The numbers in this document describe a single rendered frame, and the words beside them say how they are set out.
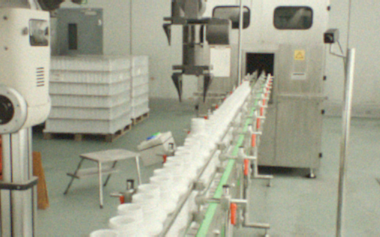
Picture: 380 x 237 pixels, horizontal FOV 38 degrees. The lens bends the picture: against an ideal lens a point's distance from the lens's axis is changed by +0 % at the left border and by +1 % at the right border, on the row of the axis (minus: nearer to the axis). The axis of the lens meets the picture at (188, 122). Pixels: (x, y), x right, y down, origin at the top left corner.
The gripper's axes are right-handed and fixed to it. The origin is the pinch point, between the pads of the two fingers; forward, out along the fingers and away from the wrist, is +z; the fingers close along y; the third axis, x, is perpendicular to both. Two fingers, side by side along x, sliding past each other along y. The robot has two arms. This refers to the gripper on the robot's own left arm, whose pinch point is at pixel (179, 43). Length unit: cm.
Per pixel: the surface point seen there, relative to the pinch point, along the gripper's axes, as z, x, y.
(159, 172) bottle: 24, 92, -13
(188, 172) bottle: 27, 78, -17
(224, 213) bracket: 34, 81, -25
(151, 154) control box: 32.6, 35.4, 1.6
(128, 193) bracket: 31, 82, -4
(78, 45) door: 13, -936, 388
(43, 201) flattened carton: 133, -225, 154
